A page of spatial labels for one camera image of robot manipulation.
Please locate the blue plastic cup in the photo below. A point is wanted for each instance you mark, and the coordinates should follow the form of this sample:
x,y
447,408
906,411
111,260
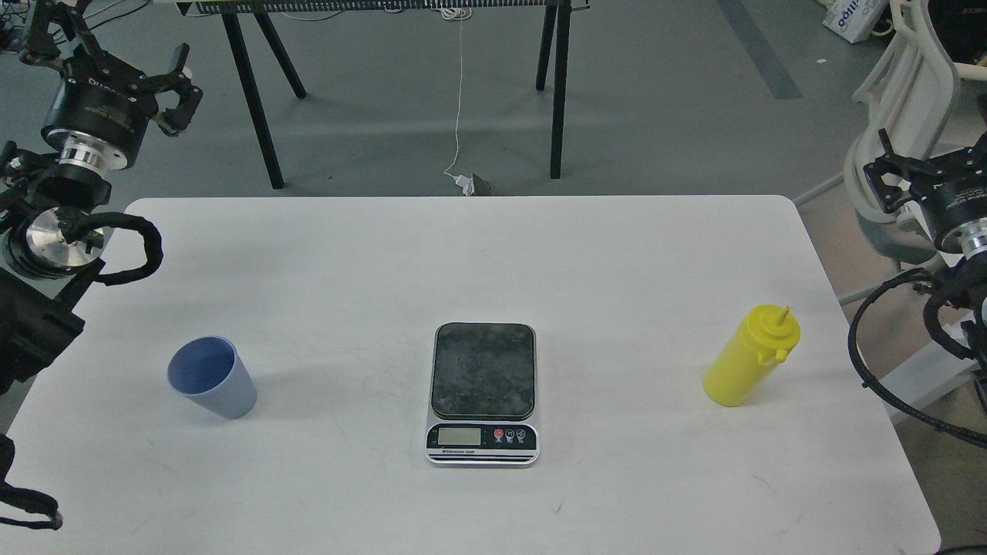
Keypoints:
x,y
210,372

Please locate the white cardboard box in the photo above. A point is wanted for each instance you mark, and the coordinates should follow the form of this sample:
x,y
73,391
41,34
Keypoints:
x,y
853,21

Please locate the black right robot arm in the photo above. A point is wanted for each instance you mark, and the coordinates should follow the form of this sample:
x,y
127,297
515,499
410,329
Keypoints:
x,y
954,314

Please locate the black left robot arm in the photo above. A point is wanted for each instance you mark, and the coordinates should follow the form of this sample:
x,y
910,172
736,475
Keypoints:
x,y
56,238

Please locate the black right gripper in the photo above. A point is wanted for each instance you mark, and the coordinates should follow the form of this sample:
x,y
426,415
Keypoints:
x,y
956,204

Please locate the yellow squeeze bottle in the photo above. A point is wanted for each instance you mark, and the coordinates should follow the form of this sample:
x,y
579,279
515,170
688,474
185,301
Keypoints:
x,y
763,340

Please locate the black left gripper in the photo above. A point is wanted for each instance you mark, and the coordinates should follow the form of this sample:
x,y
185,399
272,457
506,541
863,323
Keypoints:
x,y
96,112

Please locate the digital kitchen scale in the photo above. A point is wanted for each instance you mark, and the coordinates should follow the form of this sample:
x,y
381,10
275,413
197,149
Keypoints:
x,y
483,396

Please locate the white office chair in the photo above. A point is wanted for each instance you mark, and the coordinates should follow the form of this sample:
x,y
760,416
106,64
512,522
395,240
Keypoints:
x,y
937,47

